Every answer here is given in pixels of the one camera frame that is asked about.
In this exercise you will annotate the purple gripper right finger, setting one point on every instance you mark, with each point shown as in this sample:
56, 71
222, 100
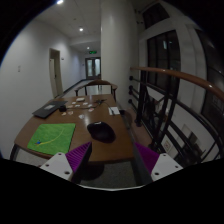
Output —
157, 165

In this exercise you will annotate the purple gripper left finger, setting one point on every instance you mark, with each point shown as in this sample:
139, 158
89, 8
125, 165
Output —
66, 165

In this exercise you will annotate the green mouse pad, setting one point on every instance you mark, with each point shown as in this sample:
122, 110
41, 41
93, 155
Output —
52, 138

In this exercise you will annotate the black computer mouse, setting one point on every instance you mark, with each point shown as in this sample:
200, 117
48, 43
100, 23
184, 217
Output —
101, 131

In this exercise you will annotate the black power adapter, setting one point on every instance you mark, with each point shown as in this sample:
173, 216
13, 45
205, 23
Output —
62, 108

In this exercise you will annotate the black laptop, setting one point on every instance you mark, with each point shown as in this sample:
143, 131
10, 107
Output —
48, 109

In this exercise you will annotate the white paper box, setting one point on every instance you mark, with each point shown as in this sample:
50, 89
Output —
80, 99

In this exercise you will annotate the white notepad with pen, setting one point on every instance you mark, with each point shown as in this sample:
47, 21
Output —
113, 111

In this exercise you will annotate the wooden handrail with black railing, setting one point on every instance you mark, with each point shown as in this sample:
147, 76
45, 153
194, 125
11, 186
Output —
183, 114

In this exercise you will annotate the wooden chair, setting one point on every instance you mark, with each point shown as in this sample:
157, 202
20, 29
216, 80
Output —
98, 83

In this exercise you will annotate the double glass door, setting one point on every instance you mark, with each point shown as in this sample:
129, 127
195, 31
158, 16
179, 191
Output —
93, 67

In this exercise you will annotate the white side door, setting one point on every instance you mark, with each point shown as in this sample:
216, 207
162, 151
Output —
55, 72

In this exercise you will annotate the green exit sign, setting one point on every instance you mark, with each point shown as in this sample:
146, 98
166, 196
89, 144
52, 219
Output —
92, 52

